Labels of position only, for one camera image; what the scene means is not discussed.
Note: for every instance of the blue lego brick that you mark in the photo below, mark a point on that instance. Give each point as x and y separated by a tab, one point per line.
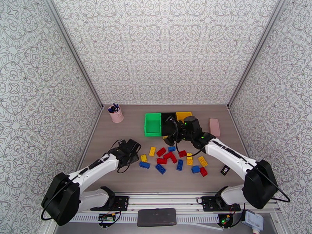
171	149
180	164
144	165
195	169
160	168

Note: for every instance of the red lego brick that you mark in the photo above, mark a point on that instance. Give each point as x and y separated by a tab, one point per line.
168	155
203	171
182	153
161	161
174	159
161	152

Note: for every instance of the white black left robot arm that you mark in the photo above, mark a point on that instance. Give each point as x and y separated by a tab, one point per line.
97	167

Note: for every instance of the black plastic bin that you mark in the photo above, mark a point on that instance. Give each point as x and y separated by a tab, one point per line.
167	127

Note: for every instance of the yellow plastic bin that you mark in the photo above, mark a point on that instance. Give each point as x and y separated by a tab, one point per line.
182	115

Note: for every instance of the green plastic bin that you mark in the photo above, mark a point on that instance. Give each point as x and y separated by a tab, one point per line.
152	124

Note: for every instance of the pink flat case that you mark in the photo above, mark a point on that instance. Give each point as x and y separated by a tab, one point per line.
214	127

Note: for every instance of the pink pen cup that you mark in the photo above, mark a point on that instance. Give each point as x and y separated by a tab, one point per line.
117	115

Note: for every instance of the blue pen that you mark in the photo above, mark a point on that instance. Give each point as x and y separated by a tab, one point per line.
115	107

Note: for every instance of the small black device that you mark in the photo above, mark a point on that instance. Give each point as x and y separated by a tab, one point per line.
225	170

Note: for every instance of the black rectangular pad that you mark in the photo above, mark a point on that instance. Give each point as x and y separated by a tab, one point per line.
156	217

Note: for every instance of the white box device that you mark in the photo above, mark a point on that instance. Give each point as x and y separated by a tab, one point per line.
253	220

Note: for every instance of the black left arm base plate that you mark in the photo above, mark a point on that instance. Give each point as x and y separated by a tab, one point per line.
117	202

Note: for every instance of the aluminium front rail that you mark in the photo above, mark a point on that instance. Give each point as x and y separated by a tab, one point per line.
165	199

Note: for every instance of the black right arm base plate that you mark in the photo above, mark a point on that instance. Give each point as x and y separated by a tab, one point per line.
208	204

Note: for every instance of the aluminium frame post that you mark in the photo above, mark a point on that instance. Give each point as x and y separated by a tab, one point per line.
75	53
256	53

